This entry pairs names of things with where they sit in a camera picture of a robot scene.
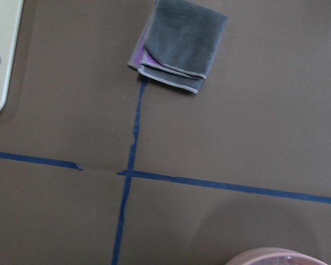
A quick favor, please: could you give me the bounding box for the folded grey cloth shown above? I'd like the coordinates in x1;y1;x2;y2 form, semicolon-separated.
127;1;228;94

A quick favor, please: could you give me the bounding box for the pink bowl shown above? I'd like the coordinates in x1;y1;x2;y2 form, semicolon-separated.
226;247;327;265

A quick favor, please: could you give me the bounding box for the cream bear tray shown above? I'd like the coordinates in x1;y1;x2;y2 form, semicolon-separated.
0;0;24;111

